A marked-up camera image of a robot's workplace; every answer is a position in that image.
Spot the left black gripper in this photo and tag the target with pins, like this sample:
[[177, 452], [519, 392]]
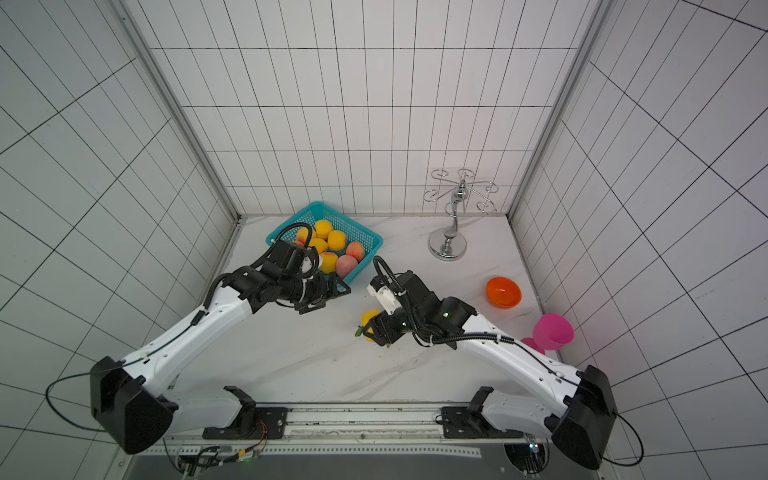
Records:
[[321, 295]]

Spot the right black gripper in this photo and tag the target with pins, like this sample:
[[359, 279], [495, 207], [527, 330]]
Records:
[[383, 327]]

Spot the yellow peach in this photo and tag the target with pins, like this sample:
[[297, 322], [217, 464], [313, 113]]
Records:
[[328, 262], [323, 228], [369, 318], [337, 241], [319, 244]]

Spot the pink peach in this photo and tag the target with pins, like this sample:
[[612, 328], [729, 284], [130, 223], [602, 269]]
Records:
[[345, 264]]

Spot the orange red peach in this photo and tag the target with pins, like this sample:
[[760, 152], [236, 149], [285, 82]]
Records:
[[356, 250], [302, 236]]

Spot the yellow peach top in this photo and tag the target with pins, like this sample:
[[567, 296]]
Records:
[[337, 241]]

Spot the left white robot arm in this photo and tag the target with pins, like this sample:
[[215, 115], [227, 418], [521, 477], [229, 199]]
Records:
[[131, 398]]

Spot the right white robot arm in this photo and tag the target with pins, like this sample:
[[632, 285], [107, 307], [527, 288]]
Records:
[[572, 409]]

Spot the teal plastic basket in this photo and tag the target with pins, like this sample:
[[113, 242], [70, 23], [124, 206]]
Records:
[[355, 231]]

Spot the orange plastic bowl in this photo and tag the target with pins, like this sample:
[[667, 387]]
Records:
[[503, 293]]

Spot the silver metal cup rack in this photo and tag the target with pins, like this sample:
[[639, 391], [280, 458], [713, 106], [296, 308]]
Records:
[[460, 187]]

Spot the pink plastic goblet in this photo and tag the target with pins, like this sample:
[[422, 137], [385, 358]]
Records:
[[550, 333]]

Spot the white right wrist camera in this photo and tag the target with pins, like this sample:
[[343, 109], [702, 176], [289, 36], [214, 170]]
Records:
[[388, 300]]

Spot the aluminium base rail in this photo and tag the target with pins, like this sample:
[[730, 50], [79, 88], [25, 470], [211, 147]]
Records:
[[342, 429]]

